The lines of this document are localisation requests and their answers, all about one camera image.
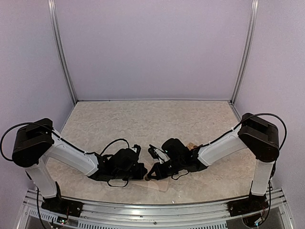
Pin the right aluminium frame post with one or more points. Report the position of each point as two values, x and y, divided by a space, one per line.
246 52

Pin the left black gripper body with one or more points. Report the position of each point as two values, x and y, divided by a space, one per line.
122 175

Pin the front aluminium rail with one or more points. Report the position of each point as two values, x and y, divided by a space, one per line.
204 215

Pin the left aluminium frame post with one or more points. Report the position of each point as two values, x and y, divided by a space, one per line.
60 50

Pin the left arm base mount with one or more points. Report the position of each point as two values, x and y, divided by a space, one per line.
60 205

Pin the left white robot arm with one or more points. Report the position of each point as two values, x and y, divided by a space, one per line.
36 140

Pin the wax seal sticker sheet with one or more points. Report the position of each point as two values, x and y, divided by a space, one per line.
191 146

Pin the aluminium frame post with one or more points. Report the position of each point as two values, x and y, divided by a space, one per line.
246 52
60 50

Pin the pink envelope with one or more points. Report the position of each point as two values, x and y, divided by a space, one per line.
160 185

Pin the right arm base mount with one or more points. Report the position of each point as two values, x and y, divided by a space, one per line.
247 205

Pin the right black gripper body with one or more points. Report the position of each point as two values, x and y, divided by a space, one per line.
177 166

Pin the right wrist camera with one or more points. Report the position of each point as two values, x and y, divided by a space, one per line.
158 154

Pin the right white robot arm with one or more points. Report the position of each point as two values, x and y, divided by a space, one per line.
254 133

